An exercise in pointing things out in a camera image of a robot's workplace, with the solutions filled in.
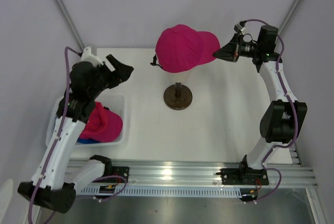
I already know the blue baseball cap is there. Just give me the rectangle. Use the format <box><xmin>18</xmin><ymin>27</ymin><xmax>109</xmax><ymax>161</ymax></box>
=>
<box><xmin>77</xmin><ymin>138</ymin><xmax>100</xmax><ymax>145</ymax></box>

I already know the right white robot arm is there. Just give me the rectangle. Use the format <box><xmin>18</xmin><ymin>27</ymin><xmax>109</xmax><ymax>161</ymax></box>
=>
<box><xmin>213</xmin><ymin>21</ymin><xmax>307</xmax><ymax>185</ymax></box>

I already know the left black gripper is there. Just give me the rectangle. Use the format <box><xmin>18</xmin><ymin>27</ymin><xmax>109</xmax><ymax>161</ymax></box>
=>
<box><xmin>89</xmin><ymin>54</ymin><xmax>134</xmax><ymax>98</ymax></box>

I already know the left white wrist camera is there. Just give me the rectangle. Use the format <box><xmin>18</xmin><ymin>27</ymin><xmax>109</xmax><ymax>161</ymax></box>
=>
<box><xmin>81</xmin><ymin>46</ymin><xmax>103</xmax><ymax>67</ymax></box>

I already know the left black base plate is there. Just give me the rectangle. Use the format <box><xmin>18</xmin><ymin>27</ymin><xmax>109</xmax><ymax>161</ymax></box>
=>
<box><xmin>103</xmin><ymin>166</ymin><xmax>130</xmax><ymax>184</ymax></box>

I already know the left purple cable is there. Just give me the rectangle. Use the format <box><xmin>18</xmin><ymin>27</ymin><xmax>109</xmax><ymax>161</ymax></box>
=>
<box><xmin>28</xmin><ymin>46</ymin><xmax>128</xmax><ymax>224</ymax></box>

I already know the aluminium frame post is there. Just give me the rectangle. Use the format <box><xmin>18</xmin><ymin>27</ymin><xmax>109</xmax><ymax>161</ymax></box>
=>
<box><xmin>53</xmin><ymin>0</ymin><xmax>85</xmax><ymax>50</ymax></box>
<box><xmin>279</xmin><ymin>0</ymin><xmax>304</xmax><ymax>34</ymax></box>

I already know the white plastic basket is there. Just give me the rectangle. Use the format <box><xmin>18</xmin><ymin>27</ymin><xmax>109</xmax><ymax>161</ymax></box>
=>
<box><xmin>45</xmin><ymin>93</ymin><xmax>130</xmax><ymax>147</ymax></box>

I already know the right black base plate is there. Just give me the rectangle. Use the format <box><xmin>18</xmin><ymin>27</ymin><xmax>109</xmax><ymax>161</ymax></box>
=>
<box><xmin>216</xmin><ymin>168</ymin><xmax>269</xmax><ymax>185</ymax></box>

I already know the right aluminium frame post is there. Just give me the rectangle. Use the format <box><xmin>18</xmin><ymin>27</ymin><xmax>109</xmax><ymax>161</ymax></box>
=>
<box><xmin>279</xmin><ymin>0</ymin><xmax>304</xmax><ymax>34</ymax></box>

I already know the purple cable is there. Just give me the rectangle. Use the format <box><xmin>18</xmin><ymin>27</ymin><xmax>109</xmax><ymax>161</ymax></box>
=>
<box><xmin>28</xmin><ymin>46</ymin><xmax>128</xmax><ymax>224</ymax></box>
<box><xmin>240</xmin><ymin>19</ymin><xmax>300</xmax><ymax>204</ymax></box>

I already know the magenta baseball cap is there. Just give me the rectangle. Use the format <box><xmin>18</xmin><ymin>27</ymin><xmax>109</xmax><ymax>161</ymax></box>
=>
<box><xmin>150</xmin><ymin>24</ymin><xmax>220</xmax><ymax>74</ymax></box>
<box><xmin>79</xmin><ymin>101</ymin><xmax>123</xmax><ymax>143</ymax></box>

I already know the dark round mannequin stand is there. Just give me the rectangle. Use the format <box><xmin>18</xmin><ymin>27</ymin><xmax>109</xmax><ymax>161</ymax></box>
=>
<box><xmin>163</xmin><ymin>82</ymin><xmax>193</xmax><ymax>111</ymax></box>

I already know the left aluminium frame post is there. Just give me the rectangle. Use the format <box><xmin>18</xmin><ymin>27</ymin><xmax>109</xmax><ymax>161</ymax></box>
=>
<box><xmin>53</xmin><ymin>0</ymin><xmax>85</xmax><ymax>50</ymax></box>

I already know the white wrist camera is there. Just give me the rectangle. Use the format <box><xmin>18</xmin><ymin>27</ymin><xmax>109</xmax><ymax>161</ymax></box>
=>
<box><xmin>81</xmin><ymin>46</ymin><xmax>103</xmax><ymax>67</ymax></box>
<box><xmin>234</xmin><ymin>20</ymin><xmax>247</xmax><ymax>35</ymax></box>

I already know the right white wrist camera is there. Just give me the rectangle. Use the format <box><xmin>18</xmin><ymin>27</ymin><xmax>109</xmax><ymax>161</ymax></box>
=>
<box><xmin>234</xmin><ymin>20</ymin><xmax>247</xmax><ymax>35</ymax></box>

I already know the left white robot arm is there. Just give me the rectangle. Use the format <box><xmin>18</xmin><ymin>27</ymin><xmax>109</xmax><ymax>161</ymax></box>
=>
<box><xmin>17</xmin><ymin>54</ymin><xmax>134</xmax><ymax>214</ymax></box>

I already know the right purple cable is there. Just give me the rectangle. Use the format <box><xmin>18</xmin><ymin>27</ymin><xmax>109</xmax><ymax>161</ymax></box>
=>
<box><xmin>240</xmin><ymin>19</ymin><xmax>300</xmax><ymax>204</ymax></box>

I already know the white slotted cable duct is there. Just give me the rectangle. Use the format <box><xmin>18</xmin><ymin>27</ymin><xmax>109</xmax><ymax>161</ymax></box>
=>
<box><xmin>78</xmin><ymin>185</ymin><xmax>242</xmax><ymax>198</ymax></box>

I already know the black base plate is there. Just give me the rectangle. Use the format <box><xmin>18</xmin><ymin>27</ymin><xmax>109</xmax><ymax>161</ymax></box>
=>
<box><xmin>216</xmin><ymin>168</ymin><xmax>269</xmax><ymax>185</ymax></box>
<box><xmin>103</xmin><ymin>166</ymin><xmax>130</xmax><ymax>184</ymax></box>

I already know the cream mannequin head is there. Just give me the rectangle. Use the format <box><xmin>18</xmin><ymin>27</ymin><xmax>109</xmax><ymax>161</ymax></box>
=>
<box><xmin>163</xmin><ymin>68</ymin><xmax>193</xmax><ymax>84</ymax></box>

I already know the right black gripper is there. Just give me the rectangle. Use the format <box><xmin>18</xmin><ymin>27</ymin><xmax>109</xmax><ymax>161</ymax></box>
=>
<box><xmin>212</xmin><ymin>33</ymin><xmax>261</xmax><ymax>63</ymax></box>

